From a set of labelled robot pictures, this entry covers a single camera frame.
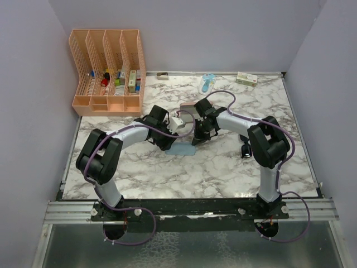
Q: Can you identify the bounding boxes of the light blue cleaning cloth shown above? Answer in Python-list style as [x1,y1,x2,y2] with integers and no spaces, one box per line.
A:
[165,142,196,156]

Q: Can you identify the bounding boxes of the pink glasses case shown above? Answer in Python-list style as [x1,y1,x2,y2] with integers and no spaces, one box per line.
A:
[179,102,199,123]

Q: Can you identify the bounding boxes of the black sunglasses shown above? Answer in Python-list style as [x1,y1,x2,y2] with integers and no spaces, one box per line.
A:
[239,135,252,159]

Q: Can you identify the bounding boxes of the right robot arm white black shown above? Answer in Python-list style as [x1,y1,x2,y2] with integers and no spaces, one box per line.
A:
[192,98,290,218]

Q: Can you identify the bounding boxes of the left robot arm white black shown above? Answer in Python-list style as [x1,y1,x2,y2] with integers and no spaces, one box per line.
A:
[76,105,185,221]

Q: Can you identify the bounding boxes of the blue white packaged item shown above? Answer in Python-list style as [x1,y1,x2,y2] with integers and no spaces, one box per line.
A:
[197,73,216,95]

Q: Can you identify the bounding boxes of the small white green box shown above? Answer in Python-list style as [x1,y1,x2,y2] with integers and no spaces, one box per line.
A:
[236,72,258,87]

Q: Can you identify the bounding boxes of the green white box in organizer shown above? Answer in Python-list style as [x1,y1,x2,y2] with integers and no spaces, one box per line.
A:
[128,70,137,93]

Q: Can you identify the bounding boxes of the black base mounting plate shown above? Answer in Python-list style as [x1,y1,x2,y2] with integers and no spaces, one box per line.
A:
[91,198,289,232]

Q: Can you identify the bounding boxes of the red black small bottle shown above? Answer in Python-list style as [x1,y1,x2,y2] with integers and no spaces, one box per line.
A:
[100,72,110,87]

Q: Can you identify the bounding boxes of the peach desk file organizer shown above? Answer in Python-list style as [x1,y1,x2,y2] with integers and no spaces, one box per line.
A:
[69,29,147,117]

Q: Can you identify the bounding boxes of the aluminium rail frame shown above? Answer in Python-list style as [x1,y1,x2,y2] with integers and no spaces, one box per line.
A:
[44,201,94,224]

